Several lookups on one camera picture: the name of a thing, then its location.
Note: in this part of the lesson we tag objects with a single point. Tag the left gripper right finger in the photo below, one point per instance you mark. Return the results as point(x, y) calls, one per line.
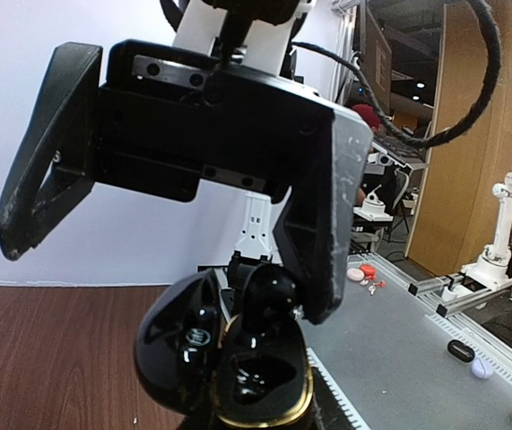
point(334, 411)

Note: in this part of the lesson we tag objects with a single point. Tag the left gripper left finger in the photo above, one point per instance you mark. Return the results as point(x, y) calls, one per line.
point(198, 421)

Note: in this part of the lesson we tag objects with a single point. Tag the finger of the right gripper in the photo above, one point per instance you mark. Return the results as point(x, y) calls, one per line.
point(50, 174)
point(313, 232)

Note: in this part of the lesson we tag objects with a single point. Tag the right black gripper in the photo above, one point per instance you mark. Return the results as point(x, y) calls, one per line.
point(168, 118)

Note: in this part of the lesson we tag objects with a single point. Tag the black earbud charging case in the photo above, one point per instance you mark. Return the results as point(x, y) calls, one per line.
point(188, 358)

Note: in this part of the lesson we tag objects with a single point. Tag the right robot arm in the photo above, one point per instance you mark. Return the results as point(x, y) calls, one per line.
point(230, 39)

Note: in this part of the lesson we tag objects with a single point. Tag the red and pink earbud case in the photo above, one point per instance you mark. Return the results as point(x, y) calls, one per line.
point(366, 276)

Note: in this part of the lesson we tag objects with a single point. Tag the black case on far table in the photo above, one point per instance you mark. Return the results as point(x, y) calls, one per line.
point(461, 351)

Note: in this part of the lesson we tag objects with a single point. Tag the purple case on far table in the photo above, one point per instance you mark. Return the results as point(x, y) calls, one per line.
point(482, 369)

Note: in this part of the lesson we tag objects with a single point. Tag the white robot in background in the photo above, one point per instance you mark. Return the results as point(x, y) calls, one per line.
point(480, 281)

